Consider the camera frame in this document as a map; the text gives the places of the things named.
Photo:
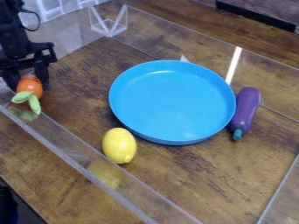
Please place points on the yellow toy lemon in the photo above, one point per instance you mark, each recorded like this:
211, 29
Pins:
118, 145

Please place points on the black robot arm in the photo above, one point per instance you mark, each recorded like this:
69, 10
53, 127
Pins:
12, 30

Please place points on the blue round tray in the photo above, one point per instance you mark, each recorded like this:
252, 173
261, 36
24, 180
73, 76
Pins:
172, 102

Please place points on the clear acrylic corner bracket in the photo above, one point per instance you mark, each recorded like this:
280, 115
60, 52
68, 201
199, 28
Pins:
104, 26

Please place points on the purple toy eggplant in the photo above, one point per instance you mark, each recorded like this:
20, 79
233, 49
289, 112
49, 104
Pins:
247, 103

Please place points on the clear acrylic barrier wall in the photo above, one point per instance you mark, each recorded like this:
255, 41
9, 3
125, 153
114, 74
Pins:
132, 193

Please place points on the orange toy carrot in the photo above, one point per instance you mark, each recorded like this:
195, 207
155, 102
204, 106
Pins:
29, 92

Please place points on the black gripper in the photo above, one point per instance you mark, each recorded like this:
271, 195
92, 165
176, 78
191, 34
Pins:
37, 55

